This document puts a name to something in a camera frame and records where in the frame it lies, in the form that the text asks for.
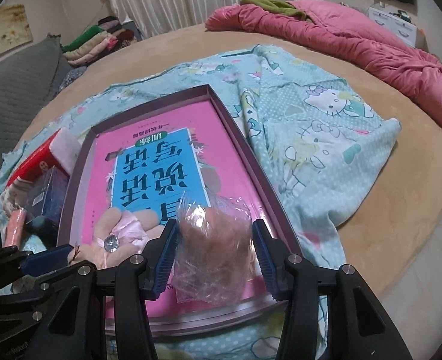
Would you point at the blossom wall painting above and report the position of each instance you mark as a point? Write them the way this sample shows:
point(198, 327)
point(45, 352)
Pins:
point(14, 27)

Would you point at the green cloth on duvet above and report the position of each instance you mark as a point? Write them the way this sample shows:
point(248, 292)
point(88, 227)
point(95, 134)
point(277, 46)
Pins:
point(281, 7)

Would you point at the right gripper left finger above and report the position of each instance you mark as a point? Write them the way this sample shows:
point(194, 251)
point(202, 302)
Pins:
point(140, 278)

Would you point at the beige bed blanket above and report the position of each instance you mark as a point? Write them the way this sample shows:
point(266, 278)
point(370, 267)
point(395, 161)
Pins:
point(402, 209)

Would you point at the pink book blue title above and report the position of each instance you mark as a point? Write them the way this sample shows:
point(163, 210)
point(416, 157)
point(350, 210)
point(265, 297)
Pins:
point(168, 179)

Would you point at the red white tissue box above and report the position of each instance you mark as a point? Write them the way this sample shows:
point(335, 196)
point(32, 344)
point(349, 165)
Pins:
point(61, 151)

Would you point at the stack of folded clothes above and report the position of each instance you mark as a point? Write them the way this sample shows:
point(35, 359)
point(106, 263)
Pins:
point(104, 38)

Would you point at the Hello Kitty blue sheet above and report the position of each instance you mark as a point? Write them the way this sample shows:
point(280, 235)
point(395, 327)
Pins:
point(320, 145)

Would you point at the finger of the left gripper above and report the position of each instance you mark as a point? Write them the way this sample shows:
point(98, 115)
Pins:
point(37, 264)

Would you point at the purple shallow box tray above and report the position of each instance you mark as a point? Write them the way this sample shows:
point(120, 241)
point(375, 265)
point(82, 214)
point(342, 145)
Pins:
point(176, 209)

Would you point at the dark patterned pillow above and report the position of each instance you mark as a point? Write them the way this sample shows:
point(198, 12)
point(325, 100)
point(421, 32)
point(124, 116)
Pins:
point(71, 77)

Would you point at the grey quilted headboard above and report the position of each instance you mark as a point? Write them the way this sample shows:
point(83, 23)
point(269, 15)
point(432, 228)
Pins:
point(29, 80)

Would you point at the dark blue small box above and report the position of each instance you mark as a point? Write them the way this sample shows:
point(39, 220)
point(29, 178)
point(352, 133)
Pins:
point(47, 196)

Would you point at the pink item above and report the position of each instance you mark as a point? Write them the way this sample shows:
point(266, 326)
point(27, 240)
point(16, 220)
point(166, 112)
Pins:
point(214, 257)

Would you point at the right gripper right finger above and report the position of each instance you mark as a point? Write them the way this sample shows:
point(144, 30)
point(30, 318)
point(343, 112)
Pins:
point(291, 278)

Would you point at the pink quilted duvet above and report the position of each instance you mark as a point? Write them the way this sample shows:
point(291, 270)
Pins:
point(347, 34)

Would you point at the pink plush toy with gem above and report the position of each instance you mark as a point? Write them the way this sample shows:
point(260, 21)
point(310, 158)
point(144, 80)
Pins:
point(117, 236)

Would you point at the white drawer cabinet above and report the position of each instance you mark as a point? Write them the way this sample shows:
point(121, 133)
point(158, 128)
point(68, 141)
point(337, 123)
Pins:
point(407, 32)

